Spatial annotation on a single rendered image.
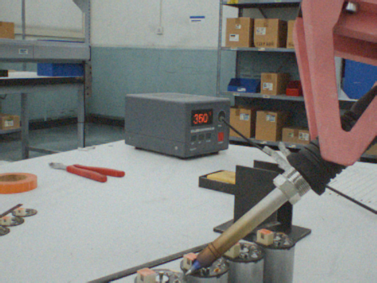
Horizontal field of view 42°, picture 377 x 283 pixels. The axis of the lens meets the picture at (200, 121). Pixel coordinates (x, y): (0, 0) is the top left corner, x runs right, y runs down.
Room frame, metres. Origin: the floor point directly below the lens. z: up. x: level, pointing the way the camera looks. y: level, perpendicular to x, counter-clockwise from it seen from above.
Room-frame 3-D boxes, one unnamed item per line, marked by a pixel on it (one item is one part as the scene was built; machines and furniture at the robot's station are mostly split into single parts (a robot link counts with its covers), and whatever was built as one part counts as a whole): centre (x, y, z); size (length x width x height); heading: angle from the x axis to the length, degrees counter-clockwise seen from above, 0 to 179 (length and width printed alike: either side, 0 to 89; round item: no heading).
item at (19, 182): (0.58, 0.23, 0.76); 0.06 x 0.06 x 0.01
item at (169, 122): (0.85, 0.04, 0.80); 0.15 x 0.12 x 0.10; 48
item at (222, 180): (0.61, -0.05, 0.76); 0.07 x 0.05 x 0.02; 54
